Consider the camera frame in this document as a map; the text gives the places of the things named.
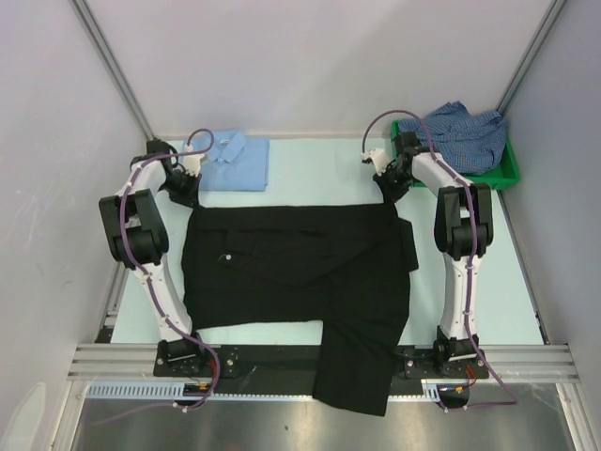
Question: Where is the white slotted cable duct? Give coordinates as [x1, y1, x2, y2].
[86, 381, 184, 399]

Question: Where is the aluminium frame rail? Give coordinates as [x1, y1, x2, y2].
[69, 344, 579, 383]

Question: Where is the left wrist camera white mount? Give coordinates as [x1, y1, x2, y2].
[180, 145, 207, 177]

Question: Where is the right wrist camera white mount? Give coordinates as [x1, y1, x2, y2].
[362, 148, 392, 176]

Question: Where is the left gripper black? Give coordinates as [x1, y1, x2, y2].
[159, 168, 201, 210]

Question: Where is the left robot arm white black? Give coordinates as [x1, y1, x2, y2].
[99, 138, 208, 377]

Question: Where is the blue checkered shirt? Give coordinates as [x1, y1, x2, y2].
[424, 101, 508, 176]

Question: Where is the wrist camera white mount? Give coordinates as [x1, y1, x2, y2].
[362, 148, 392, 176]
[180, 145, 207, 177]

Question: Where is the aluminium corner post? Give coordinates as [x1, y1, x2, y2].
[497, 0, 569, 117]
[69, 0, 154, 141]

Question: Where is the purple cable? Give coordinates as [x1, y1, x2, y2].
[91, 129, 222, 427]
[361, 108, 517, 408]

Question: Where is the black long sleeve shirt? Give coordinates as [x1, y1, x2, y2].
[181, 202, 418, 416]

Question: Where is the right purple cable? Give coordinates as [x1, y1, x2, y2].
[361, 108, 517, 408]

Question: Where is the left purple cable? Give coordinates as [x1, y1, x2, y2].
[91, 129, 222, 427]

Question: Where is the folded light blue shirt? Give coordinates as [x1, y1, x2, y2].
[199, 130, 270, 192]

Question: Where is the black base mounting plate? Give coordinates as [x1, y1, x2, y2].
[153, 343, 489, 397]

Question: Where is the green plastic bin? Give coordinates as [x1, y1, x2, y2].
[390, 119, 521, 192]

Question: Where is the left aluminium corner post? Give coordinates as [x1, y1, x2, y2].
[69, 0, 154, 141]

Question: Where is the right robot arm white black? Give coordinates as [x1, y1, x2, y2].
[362, 132, 494, 378]

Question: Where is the right aluminium corner post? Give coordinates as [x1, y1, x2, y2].
[497, 0, 569, 117]

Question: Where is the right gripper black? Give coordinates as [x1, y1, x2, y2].
[374, 163, 415, 205]

